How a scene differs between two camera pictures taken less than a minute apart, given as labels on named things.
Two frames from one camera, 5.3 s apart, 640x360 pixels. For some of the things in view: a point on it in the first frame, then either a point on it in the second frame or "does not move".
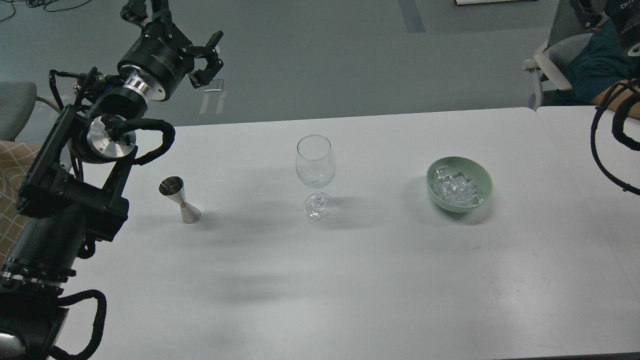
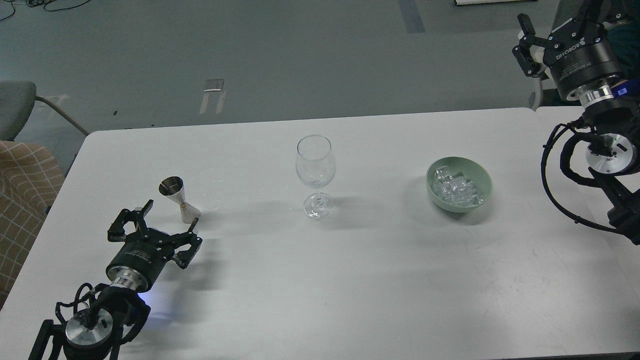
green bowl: (459, 184) does not move
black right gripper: (626, 15) -> (583, 58)
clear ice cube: (457, 189) does not move
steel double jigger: (173, 187) does not move
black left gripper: (162, 56) -> (144, 253)
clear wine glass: (315, 165) does not move
